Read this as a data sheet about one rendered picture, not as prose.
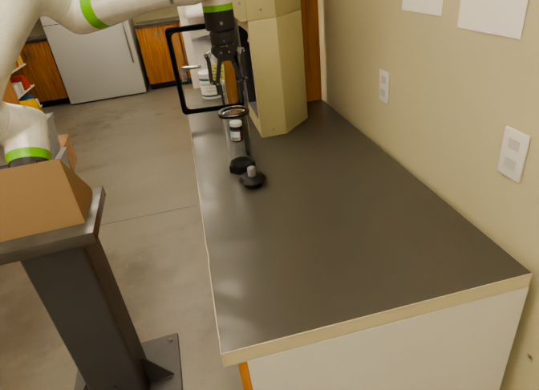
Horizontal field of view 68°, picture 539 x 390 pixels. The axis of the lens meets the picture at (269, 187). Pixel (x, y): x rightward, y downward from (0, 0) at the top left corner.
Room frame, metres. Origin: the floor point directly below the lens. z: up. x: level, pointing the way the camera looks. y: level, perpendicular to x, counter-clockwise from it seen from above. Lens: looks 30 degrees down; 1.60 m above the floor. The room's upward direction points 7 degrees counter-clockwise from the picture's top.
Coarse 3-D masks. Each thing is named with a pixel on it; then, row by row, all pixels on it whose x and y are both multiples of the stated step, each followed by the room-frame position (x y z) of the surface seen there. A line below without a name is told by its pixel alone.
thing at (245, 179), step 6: (252, 168) 1.19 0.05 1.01; (246, 174) 1.21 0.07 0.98; (252, 174) 1.19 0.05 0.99; (258, 174) 1.20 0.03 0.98; (264, 174) 1.21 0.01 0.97; (240, 180) 1.19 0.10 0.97; (246, 180) 1.17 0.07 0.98; (252, 180) 1.16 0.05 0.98; (258, 180) 1.17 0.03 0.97; (264, 180) 1.18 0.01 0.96; (246, 186) 1.17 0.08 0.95; (252, 186) 1.16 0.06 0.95; (258, 186) 1.17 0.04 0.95
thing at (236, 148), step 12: (228, 108) 1.37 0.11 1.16; (240, 108) 1.36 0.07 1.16; (228, 120) 1.29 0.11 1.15; (240, 120) 1.29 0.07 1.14; (228, 132) 1.29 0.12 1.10; (240, 132) 1.29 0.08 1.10; (228, 144) 1.30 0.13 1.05; (240, 144) 1.29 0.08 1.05; (228, 156) 1.31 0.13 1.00; (240, 156) 1.28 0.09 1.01; (252, 156) 1.31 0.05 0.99
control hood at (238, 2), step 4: (232, 0) 1.59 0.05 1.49; (236, 0) 1.59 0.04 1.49; (240, 0) 1.60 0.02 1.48; (244, 0) 1.60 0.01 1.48; (236, 4) 1.59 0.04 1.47; (240, 4) 1.60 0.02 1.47; (244, 4) 1.60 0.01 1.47; (236, 8) 1.59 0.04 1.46; (240, 8) 1.60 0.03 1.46; (244, 8) 1.60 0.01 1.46; (236, 12) 1.59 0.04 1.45; (240, 12) 1.60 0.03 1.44; (244, 12) 1.60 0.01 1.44; (236, 16) 1.59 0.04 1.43; (240, 16) 1.60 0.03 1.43; (244, 16) 1.60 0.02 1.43; (240, 20) 1.60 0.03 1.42; (244, 20) 1.60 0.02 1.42
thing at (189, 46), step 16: (192, 32) 1.90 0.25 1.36; (208, 32) 1.90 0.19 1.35; (176, 48) 1.89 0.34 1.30; (192, 48) 1.89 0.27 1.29; (208, 48) 1.90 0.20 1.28; (192, 64) 1.89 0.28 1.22; (224, 64) 1.90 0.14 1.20; (192, 80) 1.89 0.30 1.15; (208, 80) 1.90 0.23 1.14; (224, 80) 1.90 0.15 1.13; (192, 96) 1.89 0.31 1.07; (208, 96) 1.90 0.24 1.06; (224, 96) 1.90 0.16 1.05
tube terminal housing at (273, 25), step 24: (264, 0) 1.61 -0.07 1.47; (288, 0) 1.70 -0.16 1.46; (240, 24) 1.80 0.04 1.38; (264, 24) 1.61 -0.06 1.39; (288, 24) 1.69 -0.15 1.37; (264, 48) 1.61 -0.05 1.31; (288, 48) 1.67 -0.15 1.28; (264, 72) 1.61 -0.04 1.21; (288, 72) 1.66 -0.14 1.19; (264, 96) 1.60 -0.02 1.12; (288, 96) 1.65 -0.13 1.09; (264, 120) 1.60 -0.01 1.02; (288, 120) 1.64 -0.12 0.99
